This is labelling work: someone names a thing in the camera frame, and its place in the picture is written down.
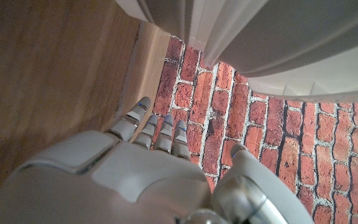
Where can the white grey collapsible bucket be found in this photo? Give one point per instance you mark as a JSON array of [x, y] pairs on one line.
[[275, 40]]

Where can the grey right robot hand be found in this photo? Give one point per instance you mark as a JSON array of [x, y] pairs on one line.
[[120, 180]]

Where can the red brick printed backdrop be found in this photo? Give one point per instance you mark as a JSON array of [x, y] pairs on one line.
[[275, 140]]

